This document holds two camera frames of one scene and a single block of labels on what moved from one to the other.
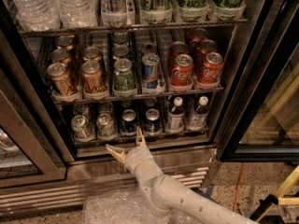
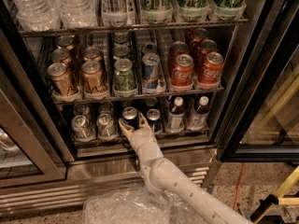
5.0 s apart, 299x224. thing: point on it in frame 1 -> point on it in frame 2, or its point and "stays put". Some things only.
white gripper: [135, 158] -> [139, 137]
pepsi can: [128, 123] stays put
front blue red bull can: [150, 70] stays put
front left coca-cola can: [182, 70] stays put
